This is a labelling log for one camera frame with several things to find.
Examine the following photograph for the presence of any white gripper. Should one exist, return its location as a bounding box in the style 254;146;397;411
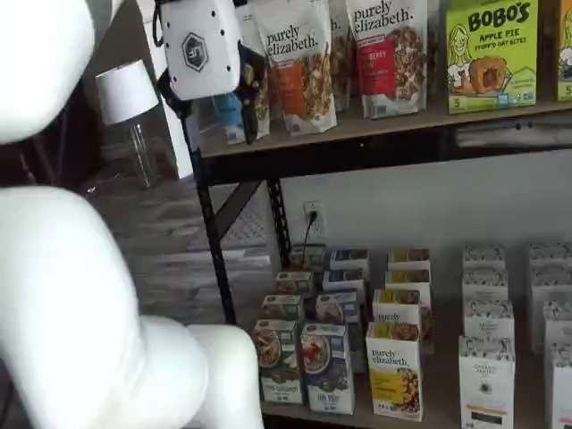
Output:
156;0;268;121

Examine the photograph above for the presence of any blue and white oatmeal box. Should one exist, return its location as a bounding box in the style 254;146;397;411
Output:
299;322;357;415
329;247;372;272
314;290;368;374
322;267;370;295

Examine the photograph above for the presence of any black metal shelf rack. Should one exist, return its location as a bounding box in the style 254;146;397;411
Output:
176;96;572;429

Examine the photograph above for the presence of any yellow and white granola box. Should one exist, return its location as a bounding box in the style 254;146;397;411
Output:
365;321;425;424
384;267;433;294
387;247;432;272
371;287;435;355

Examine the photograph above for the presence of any green Bobo's apple pie box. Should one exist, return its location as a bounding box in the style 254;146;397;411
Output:
445;0;540;115

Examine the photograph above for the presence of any white organic pantry box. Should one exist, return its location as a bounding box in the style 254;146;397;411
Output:
461;244;508;273
527;242;572;274
542;299;572;355
457;334;517;429
461;298;516;341
461;268;510;303
528;267;572;355
548;343;572;429

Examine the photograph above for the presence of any yellow Bobo's oat bites box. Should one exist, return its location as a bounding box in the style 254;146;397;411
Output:
555;0;572;104

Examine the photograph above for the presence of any blue granola bag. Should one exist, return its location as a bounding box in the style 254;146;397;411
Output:
208;3;272;147

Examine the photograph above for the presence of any white shade table lamp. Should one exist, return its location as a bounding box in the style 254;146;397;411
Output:
94;58;160;189

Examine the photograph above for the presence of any grey patterned doormat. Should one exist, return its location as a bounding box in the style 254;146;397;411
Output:
187;191;276;270

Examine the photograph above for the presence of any brown leather armchair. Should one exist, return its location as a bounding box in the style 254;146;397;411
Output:
0;82;106;191

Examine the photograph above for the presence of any red granola bag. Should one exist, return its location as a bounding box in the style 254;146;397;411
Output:
345;0;431;120

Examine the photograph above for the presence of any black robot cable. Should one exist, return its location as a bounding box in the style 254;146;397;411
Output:
150;0;166;48

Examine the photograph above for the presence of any white wall outlet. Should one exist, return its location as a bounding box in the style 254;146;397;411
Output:
304;200;328;239

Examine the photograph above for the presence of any black plug with cord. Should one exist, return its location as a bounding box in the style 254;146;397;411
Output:
302;208;320;269

